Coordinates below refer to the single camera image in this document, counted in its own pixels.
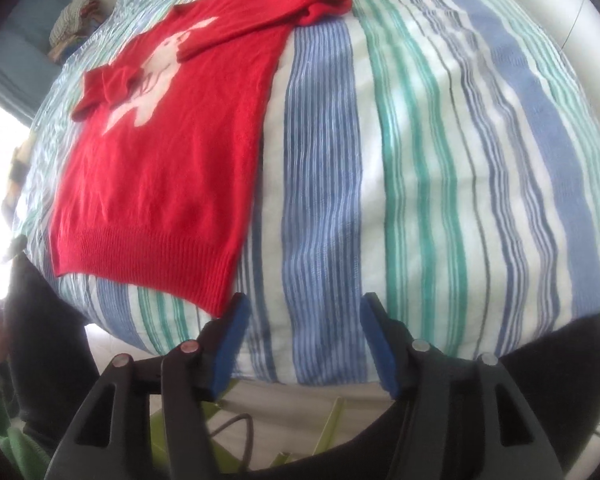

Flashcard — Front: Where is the red knit sweater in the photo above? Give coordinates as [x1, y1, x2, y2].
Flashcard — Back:
[50, 0, 352, 316]

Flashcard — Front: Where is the pile of clothes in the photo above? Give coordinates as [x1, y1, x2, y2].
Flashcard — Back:
[47, 0, 105, 65]

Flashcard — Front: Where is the striped blue green bedspread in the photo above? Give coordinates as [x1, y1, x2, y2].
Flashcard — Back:
[11, 0, 600, 387]

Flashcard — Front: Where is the teal window curtain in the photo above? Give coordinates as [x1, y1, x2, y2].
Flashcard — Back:
[0, 0, 71, 126]

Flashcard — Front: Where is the green stool frame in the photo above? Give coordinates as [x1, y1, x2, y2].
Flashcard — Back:
[149, 396, 347, 476]

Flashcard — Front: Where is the black cable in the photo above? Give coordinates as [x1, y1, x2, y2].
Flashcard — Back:
[206, 413, 256, 476]

